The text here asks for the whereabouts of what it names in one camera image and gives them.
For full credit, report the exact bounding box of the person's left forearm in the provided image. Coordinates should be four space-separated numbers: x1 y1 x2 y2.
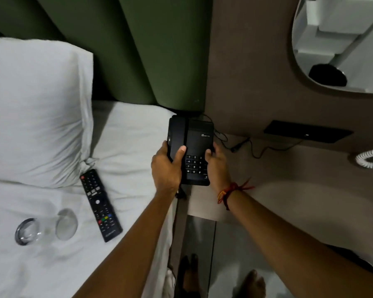
72 189 178 298

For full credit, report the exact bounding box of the black wall socket panel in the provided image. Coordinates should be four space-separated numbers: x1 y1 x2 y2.
264 120 354 144

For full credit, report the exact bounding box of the green padded headboard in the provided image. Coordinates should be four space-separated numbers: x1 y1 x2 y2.
0 0 213 113

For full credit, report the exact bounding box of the white pillow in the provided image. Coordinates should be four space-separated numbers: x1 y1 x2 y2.
0 36 94 189

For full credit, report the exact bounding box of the clear drinking glass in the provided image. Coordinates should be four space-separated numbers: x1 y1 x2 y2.
15 208 79 246

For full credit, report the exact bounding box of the person's right foot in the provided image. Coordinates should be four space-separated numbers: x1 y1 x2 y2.
236 269 267 298

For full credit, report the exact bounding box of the rounded wall mirror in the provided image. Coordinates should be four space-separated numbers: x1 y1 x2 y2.
291 0 373 94

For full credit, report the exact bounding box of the red thread wristband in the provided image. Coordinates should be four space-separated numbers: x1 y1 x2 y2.
217 178 255 211

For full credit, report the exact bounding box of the person's right forearm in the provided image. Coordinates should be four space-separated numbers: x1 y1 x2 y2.
219 183 373 298

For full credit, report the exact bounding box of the white bed sheet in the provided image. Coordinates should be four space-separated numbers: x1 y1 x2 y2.
0 101 178 298

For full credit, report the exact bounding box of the person's left hand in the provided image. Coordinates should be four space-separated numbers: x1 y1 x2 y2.
151 140 187 196

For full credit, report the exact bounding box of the black desk telephone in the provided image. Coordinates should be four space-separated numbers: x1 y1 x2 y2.
167 115 215 186

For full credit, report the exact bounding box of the white coiled cord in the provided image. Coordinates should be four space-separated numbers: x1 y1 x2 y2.
355 146 373 169

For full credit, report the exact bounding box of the black telephone cable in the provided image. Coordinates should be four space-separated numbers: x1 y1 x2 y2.
202 114 303 159

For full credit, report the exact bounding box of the person's right hand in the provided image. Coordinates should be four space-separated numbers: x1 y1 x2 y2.
205 141 232 195

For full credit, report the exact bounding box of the black tv remote control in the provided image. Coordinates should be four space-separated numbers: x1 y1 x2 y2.
80 169 124 243

